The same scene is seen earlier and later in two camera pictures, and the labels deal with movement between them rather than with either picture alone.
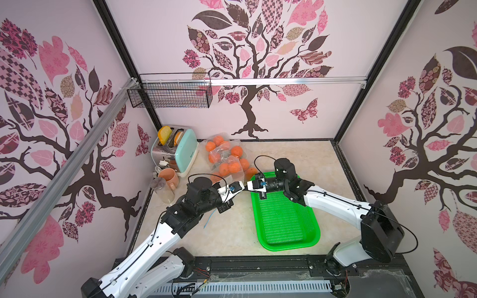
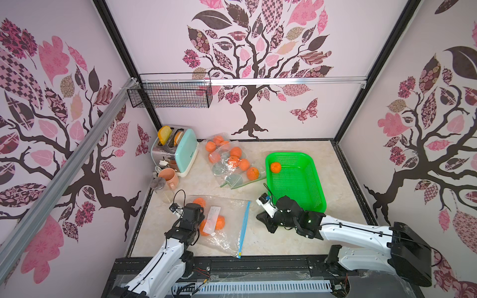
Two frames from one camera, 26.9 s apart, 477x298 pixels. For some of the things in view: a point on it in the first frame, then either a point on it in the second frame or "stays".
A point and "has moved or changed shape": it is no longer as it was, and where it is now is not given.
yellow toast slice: (164, 133) stays
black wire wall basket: (178, 90) stays
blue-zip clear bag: (229, 171) to (223, 226)
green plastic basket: (281, 223) has moved or changed shape
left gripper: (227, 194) to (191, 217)
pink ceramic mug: (171, 179) stays
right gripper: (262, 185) to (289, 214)
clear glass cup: (159, 184) stays
